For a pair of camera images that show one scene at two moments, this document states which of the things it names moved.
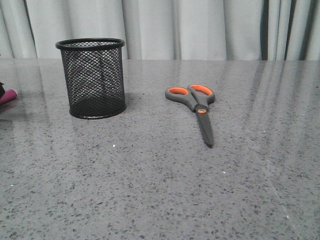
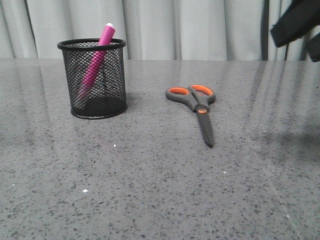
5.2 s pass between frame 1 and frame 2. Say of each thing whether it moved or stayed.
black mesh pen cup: stayed
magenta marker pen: moved
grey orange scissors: stayed
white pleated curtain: stayed
